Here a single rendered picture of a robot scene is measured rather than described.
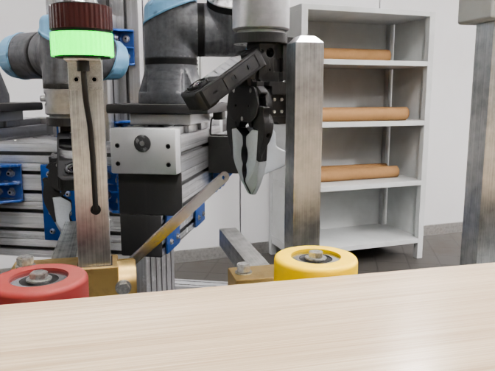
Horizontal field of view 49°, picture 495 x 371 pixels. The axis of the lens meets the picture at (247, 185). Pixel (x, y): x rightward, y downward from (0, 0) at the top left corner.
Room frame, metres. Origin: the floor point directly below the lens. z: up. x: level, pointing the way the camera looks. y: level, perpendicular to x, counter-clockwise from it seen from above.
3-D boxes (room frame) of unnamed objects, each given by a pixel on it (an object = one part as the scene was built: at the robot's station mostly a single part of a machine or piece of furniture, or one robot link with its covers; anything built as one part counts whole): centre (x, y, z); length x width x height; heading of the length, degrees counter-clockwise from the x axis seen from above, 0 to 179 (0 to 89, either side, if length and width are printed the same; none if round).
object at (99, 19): (0.55, 0.16, 1.13); 0.06 x 0.06 x 0.02
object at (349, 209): (3.44, -0.64, 0.77); 0.90 x 0.45 x 1.55; 110
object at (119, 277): (0.59, 0.20, 0.84); 0.13 x 0.06 x 0.05; 104
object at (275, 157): (0.72, -0.03, 0.97); 0.06 x 0.03 x 0.09; 124
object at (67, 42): (0.55, 0.16, 1.11); 0.06 x 0.06 x 0.02
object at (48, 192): (0.84, 0.30, 0.90); 0.05 x 0.02 x 0.09; 104
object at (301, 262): (0.50, -0.07, 0.85); 0.08 x 0.08 x 0.11
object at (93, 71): (0.55, 0.16, 1.04); 0.06 x 0.06 x 0.22; 14
